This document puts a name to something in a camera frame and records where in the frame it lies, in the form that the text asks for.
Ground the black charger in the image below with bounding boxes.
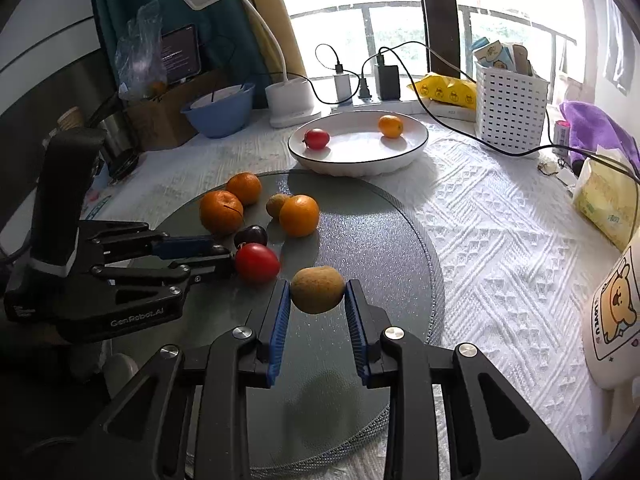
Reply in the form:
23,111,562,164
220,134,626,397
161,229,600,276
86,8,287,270
375,64,401,101

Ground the small pink capped bottle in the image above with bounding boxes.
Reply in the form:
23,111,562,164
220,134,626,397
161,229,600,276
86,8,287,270
554,120,573,161

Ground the yellow curtain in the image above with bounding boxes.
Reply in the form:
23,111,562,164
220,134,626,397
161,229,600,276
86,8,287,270
247,0,308,81

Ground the white power strip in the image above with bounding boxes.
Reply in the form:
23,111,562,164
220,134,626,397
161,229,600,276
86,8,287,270
330,97,426,116

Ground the brown kiwi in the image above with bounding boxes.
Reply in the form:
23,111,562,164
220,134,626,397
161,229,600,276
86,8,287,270
290,265,346,315

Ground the teal curtain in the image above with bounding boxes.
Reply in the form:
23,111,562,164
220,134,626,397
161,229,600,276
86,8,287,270
90,0,266,111

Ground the short black charging cable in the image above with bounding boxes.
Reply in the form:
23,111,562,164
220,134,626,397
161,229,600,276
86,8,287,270
315,43,346,75

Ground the blue bowl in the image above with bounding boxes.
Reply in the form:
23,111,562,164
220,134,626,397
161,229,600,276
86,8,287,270
181,82,256,139

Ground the hanging grey garment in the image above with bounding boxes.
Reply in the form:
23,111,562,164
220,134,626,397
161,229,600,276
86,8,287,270
602,0,636,96

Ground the clear plastic bag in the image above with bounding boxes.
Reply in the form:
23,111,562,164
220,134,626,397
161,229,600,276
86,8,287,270
115,0,168,102

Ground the mandarin orange with stem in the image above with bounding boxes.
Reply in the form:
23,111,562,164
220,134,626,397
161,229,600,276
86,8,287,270
199,190,245,235

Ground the metal balcony railing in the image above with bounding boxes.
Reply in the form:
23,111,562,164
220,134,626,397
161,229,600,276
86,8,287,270
290,2,576,86

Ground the black smartphone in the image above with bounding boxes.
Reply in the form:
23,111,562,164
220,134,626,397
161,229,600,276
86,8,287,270
160,24,202,86

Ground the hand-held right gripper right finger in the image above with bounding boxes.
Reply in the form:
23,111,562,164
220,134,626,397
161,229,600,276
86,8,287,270
344,279,583,480

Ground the blue white carton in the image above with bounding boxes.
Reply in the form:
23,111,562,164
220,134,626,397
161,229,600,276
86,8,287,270
472,37,508,70

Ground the yellow green tissue pack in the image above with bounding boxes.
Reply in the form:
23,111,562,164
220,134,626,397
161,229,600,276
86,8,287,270
572,147,640,253

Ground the brown card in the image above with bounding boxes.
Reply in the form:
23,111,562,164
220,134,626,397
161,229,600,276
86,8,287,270
510,45,534,77

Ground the small orange kumquat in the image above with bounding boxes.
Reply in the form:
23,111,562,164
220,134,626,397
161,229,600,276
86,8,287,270
378,114,404,139

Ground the dark window post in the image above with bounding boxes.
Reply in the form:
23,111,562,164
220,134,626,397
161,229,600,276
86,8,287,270
415,0,468,78

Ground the white textured tablecloth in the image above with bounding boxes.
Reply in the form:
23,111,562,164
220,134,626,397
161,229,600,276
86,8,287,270
82,107,631,480

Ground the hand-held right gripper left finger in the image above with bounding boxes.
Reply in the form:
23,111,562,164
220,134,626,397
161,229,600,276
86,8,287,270
65,279,292,480

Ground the cardboard box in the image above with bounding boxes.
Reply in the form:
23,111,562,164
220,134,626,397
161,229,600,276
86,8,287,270
122,70,231,152

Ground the white desk lamp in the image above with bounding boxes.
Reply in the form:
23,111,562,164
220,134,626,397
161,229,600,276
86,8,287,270
183,0,317,129

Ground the round glass turntable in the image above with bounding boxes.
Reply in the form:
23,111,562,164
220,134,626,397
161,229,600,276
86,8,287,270
107,169,446,473

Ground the bear print white bag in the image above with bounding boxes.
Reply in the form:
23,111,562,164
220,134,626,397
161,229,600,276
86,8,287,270
582,247,640,391

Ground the white perforated basket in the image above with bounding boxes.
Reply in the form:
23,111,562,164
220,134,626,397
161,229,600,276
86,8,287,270
474,60,551,146

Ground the large red tomato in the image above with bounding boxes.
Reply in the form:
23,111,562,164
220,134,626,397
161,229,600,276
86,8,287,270
234,243,281,284

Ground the purple cloth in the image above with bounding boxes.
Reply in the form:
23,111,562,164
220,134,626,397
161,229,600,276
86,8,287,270
559,101,640,171

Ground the small red tomato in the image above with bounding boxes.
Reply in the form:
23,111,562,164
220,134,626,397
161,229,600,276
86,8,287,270
303,128,331,150

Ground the small tan kiwi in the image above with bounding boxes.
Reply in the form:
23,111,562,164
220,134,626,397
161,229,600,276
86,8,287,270
265,193,291,219

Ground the white charger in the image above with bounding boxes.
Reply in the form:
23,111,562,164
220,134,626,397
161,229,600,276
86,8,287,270
334,73,356,103

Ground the white plate with dark rim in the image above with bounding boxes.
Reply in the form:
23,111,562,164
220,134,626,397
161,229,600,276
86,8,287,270
288,111,430,177

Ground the dark metal kettle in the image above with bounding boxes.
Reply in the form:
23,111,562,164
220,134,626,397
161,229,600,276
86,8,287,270
87,92,141,181

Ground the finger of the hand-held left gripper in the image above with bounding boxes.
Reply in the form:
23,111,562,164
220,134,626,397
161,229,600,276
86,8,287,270
91,252,237,311
77,219,233,264

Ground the flat white packet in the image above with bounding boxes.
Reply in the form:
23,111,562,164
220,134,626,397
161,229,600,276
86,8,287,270
427,100,476,122

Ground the dark cherry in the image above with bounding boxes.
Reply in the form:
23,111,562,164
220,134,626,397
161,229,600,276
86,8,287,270
234,225,269,249

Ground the long black cable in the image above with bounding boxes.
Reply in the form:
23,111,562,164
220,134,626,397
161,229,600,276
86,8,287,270
361,41,640,181

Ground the yellow wipes packet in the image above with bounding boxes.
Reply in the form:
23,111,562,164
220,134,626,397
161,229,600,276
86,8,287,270
407,72,478,111

